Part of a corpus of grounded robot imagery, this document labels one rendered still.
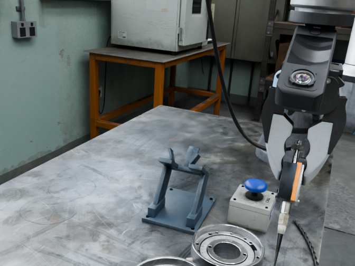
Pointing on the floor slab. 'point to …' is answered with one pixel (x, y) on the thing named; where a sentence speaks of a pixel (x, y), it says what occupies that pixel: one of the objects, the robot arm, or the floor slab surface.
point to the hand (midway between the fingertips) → (291, 174)
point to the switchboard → (245, 31)
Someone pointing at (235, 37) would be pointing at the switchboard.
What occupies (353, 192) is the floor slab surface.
